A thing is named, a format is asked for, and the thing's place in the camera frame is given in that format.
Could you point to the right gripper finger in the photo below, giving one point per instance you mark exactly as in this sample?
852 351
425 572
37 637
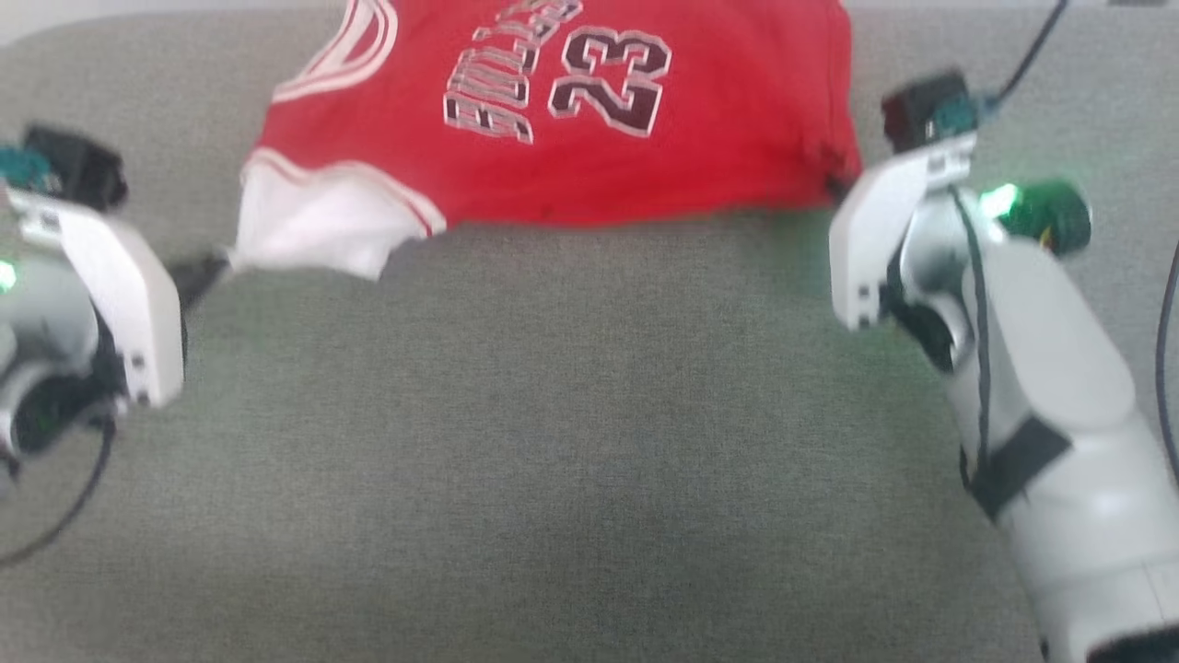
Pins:
836 184

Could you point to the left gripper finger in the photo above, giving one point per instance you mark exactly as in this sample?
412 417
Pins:
198 276

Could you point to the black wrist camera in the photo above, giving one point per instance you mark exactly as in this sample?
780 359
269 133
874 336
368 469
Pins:
78 166
921 106

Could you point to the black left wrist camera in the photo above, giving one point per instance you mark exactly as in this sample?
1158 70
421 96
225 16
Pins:
78 166

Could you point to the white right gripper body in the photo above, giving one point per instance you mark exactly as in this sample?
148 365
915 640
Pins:
875 230

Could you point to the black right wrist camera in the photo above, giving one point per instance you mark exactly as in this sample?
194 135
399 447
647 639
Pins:
921 106

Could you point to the red basketball jersey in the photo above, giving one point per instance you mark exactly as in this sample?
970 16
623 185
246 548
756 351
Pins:
645 175

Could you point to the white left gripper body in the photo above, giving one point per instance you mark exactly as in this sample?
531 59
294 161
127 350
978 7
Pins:
138 304

